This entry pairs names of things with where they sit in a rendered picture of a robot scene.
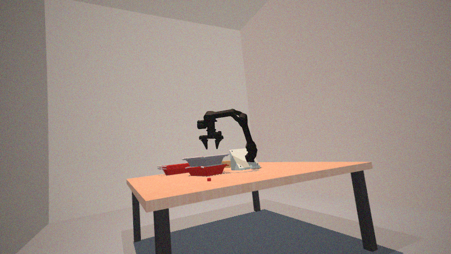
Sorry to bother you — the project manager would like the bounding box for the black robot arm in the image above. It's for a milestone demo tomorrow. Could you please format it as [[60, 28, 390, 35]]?
[[197, 109, 257, 162]]

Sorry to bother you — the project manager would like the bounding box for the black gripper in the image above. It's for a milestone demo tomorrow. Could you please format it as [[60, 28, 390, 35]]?
[[199, 128, 223, 150]]

